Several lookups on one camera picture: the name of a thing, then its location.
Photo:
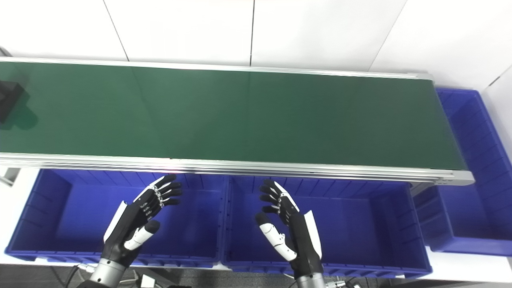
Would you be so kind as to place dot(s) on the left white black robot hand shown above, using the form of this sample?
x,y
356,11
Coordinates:
x,y
126,228

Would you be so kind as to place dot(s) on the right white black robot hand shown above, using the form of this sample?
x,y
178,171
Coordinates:
x,y
304,240

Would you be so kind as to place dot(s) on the black cylinder block part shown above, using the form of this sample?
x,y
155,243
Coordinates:
x,y
10,98

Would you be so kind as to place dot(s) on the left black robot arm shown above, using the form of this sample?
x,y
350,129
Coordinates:
x,y
106,276

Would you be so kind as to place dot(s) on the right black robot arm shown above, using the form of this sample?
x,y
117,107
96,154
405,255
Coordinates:
x,y
310,282

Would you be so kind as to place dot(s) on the blue plastic bin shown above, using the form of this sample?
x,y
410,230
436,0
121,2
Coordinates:
x,y
476,208
360,228
84,216

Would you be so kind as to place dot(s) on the aluminium conveyor leg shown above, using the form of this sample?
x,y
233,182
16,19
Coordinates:
x,y
8,176
420,188

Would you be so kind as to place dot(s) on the green conveyor belt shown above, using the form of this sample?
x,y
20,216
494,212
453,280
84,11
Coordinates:
x,y
248,116

